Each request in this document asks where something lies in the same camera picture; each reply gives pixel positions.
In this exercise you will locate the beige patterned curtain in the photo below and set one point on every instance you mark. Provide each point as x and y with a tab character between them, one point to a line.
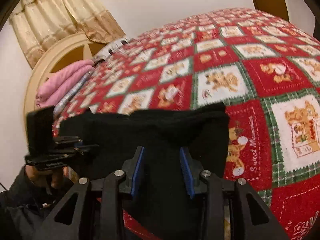
50	17

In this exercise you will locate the folded pale patterned quilt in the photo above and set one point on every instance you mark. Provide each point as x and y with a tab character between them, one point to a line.
68	97

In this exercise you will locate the cream wooden headboard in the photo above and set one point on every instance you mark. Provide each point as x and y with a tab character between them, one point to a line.
42	67

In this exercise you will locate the grey patterned pillow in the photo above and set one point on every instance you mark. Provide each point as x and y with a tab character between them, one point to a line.
112	47

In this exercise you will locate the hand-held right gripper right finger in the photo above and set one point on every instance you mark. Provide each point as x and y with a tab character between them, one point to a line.
187	172

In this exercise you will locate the person's left hand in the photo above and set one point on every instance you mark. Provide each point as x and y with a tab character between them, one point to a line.
58	178

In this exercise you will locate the red bear printed blanket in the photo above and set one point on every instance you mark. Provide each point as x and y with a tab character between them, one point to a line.
250	80

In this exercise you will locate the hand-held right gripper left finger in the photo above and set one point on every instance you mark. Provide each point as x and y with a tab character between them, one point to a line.
137	172

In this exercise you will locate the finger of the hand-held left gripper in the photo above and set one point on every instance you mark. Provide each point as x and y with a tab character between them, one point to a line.
67	139
82	148

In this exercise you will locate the folded pink quilt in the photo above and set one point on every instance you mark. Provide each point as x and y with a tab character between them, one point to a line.
62	85

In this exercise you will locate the person's left forearm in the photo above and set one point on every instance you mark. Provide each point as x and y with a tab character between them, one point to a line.
17	190

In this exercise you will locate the person's dark clothing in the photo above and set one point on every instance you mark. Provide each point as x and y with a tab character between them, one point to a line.
22	225

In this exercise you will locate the black pants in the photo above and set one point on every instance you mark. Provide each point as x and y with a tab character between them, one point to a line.
162	130

